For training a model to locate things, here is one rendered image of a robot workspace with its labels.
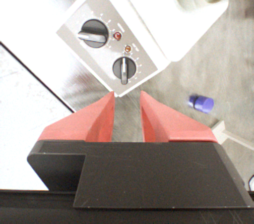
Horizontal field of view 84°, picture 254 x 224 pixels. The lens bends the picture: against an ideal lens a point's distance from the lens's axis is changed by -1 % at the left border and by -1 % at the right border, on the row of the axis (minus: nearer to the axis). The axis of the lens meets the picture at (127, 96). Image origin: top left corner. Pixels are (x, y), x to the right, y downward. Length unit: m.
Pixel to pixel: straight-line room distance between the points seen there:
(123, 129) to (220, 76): 0.28
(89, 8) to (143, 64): 0.09
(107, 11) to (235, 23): 0.33
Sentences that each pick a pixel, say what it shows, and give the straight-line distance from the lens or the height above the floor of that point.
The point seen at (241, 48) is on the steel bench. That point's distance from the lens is 0.48.
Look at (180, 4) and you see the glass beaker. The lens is 0.19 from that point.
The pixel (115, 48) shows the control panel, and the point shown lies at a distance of 0.19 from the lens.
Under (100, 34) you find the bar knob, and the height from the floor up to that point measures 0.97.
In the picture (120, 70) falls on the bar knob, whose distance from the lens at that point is 0.18.
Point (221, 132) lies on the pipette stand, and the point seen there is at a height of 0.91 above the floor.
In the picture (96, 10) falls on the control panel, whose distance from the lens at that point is 0.18.
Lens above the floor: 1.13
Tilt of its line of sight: 61 degrees down
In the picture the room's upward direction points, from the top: 123 degrees clockwise
